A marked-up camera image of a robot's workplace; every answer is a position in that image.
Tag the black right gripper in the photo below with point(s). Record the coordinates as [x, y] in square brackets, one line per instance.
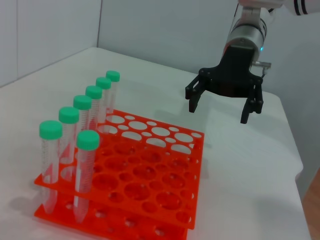
[237, 75]

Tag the green capped clear test tube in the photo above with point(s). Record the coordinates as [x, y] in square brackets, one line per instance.
[113, 75]
[68, 115]
[50, 130]
[87, 140]
[93, 92]
[82, 102]
[103, 83]

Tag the orange plastic test tube rack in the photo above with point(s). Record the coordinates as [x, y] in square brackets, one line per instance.
[150, 180]

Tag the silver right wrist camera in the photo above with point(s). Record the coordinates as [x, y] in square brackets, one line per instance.
[250, 12]

